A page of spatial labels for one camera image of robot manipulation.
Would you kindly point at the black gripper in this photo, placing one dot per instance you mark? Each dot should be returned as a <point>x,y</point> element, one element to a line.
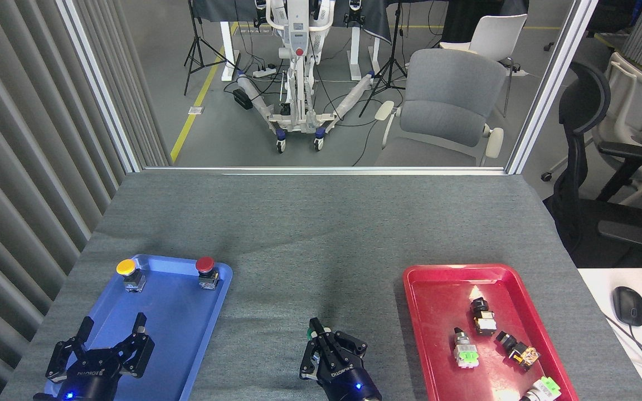
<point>354,384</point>
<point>90,384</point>

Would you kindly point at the yellow push button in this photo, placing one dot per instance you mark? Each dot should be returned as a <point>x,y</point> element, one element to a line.
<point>127,268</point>

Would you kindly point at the red push button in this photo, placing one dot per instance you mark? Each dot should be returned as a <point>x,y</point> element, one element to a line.
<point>205,265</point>

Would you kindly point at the blue plastic tray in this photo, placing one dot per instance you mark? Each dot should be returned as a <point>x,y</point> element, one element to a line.
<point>187,334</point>

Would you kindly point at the red plastic tray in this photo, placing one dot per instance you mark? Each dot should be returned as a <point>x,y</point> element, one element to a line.
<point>438,301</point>

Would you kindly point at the black power adapter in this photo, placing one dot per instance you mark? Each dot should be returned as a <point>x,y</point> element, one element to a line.
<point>242,99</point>

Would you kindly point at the white desk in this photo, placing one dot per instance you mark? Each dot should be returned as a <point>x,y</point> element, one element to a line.
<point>599,284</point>

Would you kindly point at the grey office chair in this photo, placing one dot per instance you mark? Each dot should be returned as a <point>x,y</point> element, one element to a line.
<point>446,94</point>

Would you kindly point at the white power strip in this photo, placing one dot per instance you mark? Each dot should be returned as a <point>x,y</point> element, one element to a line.
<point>264,71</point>

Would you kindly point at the black tripod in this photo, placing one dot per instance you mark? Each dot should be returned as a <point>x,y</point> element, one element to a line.
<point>195,44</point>
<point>390,61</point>

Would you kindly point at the black computer mouse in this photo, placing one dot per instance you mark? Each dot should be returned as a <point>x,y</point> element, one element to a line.
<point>628,306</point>

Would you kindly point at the white table leg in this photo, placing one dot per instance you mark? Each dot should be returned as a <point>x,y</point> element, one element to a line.
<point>356,53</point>
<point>227,50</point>

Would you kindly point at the black mesh office chair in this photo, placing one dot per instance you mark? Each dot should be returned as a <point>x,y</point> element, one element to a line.
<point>583,184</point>

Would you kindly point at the white wheeled stand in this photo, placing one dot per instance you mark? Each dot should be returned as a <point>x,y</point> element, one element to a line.
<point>298,33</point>

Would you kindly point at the black table cloth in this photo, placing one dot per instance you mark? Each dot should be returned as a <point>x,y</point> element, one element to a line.
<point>374,22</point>

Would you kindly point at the white plastic chair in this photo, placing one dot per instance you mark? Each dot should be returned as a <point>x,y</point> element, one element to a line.
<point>496,36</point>

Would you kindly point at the silver knob switch, green block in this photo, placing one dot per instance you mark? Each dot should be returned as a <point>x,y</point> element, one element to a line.
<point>467,353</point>

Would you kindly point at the black knob switch, white block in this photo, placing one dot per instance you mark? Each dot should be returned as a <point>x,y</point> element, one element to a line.
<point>485,322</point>

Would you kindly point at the black knob switch, amber block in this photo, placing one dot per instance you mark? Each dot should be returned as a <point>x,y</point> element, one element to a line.
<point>519,352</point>

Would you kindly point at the silver frame post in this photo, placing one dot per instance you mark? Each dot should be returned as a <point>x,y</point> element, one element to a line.
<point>549,89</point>
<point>101,89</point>

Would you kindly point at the white frame office chair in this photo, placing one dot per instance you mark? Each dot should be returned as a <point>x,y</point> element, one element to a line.
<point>636,100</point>

